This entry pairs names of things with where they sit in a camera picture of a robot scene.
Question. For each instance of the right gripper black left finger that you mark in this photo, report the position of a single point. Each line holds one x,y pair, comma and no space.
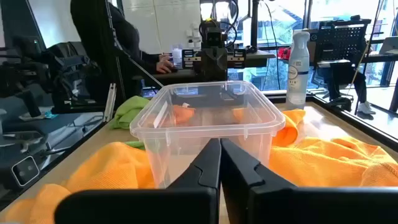
192,205

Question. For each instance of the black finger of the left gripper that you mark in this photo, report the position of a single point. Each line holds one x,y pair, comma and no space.
220,67
207,67

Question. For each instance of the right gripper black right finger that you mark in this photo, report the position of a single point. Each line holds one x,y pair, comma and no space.
280,205

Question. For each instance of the orange microfiber towel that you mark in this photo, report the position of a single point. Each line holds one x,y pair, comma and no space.
183,115
102,168
238,114
289,130
326,161

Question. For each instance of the green microfiber towel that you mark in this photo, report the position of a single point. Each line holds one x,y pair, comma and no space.
127,112
135,145

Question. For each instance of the clear plastic cup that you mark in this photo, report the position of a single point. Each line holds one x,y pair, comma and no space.
176,56

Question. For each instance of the person's hand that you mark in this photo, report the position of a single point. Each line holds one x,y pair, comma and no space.
164,66

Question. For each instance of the grey desk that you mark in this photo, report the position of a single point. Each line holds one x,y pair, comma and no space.
258,57

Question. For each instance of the clear plastic bin, white label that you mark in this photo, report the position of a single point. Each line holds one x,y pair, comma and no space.
186,149

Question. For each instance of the black vertical pole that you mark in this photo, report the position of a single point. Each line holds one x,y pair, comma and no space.
255,21

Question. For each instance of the small red object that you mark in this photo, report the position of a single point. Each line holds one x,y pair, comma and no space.
283,53

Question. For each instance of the plastic water bottle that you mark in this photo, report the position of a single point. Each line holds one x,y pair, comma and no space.
297,77

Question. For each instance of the person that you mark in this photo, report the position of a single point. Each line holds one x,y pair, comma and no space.
99,46
342,81

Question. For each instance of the black office chair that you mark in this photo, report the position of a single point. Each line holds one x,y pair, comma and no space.
71,77

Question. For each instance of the black perforated panel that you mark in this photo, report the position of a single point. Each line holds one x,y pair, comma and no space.
342,40

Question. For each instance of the person's white shoe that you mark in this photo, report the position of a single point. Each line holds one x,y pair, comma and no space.
366,108

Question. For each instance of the grey laptop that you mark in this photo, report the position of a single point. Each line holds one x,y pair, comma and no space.
389,45

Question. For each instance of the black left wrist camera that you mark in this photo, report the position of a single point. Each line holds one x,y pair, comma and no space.
215,37

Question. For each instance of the silver bracket plate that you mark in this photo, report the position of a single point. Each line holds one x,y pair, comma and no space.
110,102

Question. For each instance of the small silver-rimmed camera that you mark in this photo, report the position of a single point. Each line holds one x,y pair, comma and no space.
26,171

